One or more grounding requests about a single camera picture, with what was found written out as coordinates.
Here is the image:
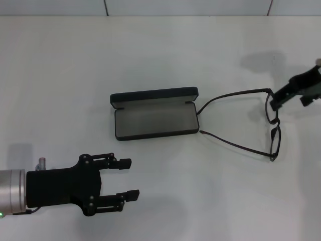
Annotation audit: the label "black glasses case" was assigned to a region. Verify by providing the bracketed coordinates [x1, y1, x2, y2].
[109, 86, 200, 142]

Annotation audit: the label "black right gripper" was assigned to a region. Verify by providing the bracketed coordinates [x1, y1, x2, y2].
[270, 65, 321, 110]

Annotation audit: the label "black glasses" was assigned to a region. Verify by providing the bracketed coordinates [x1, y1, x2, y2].
[196, 87, 282, 162]

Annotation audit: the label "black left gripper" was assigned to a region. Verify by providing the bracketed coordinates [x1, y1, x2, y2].
[26, 152, 140, 217]

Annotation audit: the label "left arm cable with plug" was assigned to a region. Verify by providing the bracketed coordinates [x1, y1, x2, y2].
[12, 157, 47, 215]

